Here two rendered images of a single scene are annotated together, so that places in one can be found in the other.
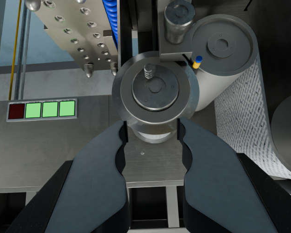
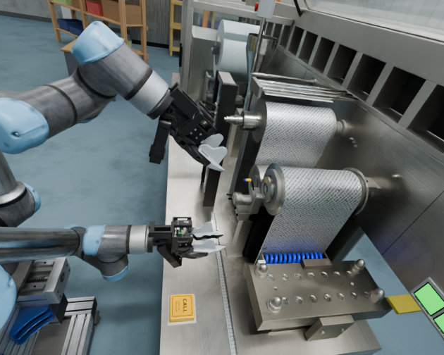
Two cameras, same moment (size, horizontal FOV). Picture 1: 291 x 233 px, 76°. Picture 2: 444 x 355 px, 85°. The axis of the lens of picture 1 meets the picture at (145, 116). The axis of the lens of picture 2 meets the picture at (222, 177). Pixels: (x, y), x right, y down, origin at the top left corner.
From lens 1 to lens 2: 57 cm
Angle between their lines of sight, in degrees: 72
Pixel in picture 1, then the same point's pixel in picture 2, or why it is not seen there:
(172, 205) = (414, 106)
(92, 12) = (285, 272)
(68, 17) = (295, 291)
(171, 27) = (238, 196)
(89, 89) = not seen: outside the picture
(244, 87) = (270, 159)
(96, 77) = not seen: outside the picture
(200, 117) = (341, 164)
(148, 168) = (404, 157)
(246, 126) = (280, 141)
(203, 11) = not seen: hidden behind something
